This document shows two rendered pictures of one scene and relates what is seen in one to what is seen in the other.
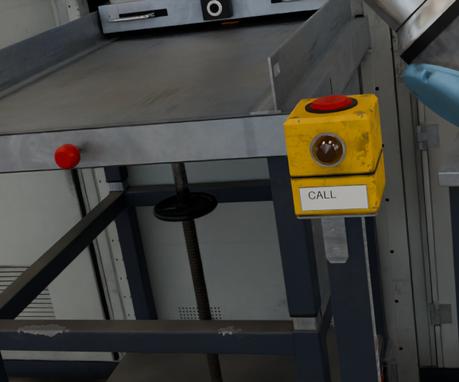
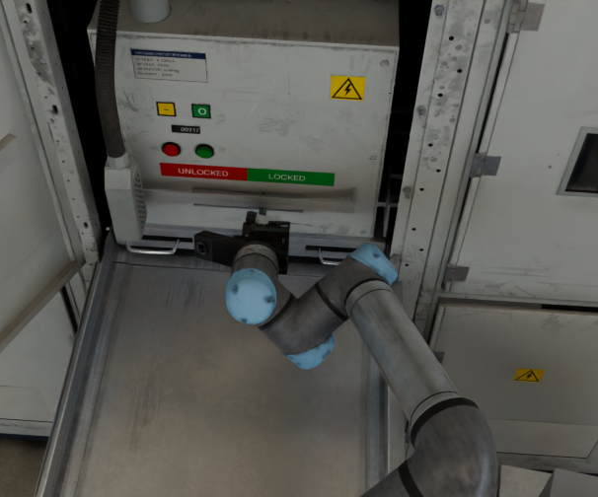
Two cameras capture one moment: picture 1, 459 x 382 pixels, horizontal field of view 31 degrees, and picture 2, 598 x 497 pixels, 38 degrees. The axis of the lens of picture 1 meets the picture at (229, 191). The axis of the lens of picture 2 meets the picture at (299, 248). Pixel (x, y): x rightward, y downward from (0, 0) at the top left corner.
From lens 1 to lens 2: 1.35 m
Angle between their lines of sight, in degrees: 35
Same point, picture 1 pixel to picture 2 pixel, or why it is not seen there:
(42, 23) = (52, 250)
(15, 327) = not seen: outside the picture
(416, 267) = not seen: hidden behind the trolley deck
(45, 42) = (85, 339)
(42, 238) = (39, 374)
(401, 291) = not seen: hidden behind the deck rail
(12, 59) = (70, 402)
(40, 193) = (40, 349)
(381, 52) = (407, 303)
